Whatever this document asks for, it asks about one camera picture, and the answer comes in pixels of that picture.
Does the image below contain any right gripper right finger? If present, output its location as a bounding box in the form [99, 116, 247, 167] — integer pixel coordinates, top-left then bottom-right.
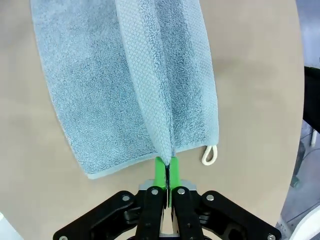
[166, 156, 283, 240]

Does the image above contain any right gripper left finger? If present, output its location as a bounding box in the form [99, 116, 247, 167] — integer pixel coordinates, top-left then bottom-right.
[53, 156, 168, 240]

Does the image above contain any light blue terry towel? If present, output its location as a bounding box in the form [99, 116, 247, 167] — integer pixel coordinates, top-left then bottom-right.
[29, 0, 220, 180]

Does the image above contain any person in navy coat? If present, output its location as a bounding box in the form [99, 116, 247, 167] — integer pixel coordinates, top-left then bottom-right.
[303, 65, 320, 131]

